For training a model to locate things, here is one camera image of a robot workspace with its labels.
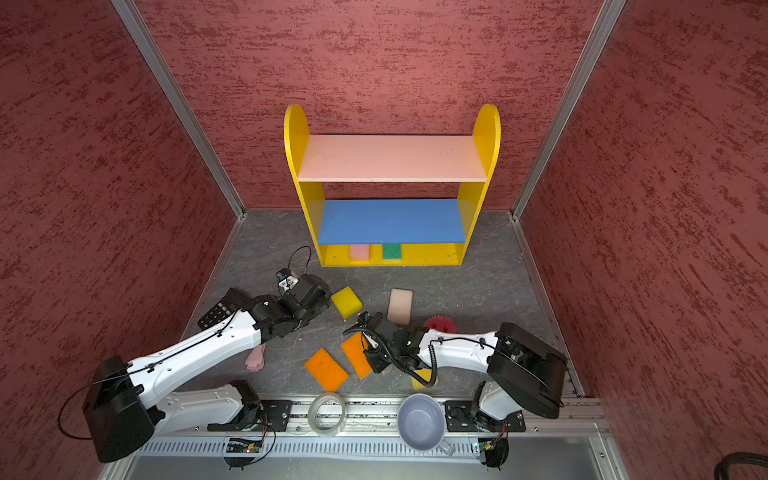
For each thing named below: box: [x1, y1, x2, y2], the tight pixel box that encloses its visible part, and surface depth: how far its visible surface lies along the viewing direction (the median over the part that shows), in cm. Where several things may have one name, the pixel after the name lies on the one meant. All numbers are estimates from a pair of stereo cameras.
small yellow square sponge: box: [331, 286, 363, 319], surface depth 93 cm
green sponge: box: [382, 244, 402, 261], surface depth 107 cm
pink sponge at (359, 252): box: [350, 244, 370, 261], surface depth 106 cm
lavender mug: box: [397, 393, 454, 456], surface depth 72 cm
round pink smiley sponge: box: [424, 314, 458, 333], surface depth 91 cm
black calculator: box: [197, 288, 252, 331], surface depth 93 cm
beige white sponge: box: [386, 288, 414, 326], surface depth 95 cm
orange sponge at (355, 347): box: [341, 332, 373, 379], surface depth 85 cm
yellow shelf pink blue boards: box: [284, 104, 501, 267], surface depth 83 cm
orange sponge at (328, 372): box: [304, 347, 349, 392], surface depth 83 cm
